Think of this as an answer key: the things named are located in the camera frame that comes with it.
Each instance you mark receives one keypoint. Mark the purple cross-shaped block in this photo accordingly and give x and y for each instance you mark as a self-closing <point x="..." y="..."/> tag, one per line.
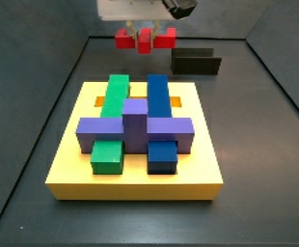
<point x="136" y="129"/>

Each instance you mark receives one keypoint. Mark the yellow base board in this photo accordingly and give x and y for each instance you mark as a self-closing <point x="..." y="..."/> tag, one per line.
<point x="195" y="182"/>

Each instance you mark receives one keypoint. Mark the blue long block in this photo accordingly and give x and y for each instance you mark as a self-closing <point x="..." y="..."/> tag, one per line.
<point x="161" y="157"/>

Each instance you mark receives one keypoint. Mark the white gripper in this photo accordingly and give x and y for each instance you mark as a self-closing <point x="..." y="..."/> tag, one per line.
<point x="129" y="10"/>

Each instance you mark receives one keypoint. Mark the green long block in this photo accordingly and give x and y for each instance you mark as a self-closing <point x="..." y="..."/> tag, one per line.
<point x="107" y="158"/>

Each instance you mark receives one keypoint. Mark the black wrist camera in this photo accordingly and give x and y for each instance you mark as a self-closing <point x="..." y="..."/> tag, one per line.
<point x="180" y="8"/>

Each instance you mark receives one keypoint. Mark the black U-shaped holder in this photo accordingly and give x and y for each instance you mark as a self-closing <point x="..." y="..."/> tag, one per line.
<point x="193" y="61"/>

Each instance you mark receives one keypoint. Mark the red cross-shaped block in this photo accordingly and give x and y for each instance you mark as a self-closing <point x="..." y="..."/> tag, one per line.
<point x="145" y="41"/>

